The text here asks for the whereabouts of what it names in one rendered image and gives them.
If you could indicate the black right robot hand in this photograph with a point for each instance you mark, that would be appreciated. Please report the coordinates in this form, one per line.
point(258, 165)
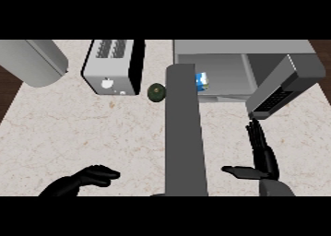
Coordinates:
point(263, 153)

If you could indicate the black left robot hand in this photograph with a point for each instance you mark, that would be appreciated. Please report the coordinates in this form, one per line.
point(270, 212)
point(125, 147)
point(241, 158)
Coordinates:
point(87, 179)

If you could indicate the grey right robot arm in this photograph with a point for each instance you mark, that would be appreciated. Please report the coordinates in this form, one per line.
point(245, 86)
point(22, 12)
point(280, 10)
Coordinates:
point(273, 188)

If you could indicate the grey microwave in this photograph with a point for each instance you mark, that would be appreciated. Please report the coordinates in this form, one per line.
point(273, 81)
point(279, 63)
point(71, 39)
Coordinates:
point(267, 73)

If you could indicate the blue and white milk carton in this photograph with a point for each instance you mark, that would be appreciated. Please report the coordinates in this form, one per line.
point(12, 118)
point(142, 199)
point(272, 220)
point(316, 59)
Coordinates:
point(201, 81)

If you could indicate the dark green avocado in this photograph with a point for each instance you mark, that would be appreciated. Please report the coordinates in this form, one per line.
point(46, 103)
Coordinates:
point(156, 92)

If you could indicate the silver toaster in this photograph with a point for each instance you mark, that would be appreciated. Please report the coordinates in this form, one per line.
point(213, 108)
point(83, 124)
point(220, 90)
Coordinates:
point(112, 67)

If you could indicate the pale grey rounded appliance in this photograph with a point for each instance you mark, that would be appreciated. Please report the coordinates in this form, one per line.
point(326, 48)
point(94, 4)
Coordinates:
point(28, 61)

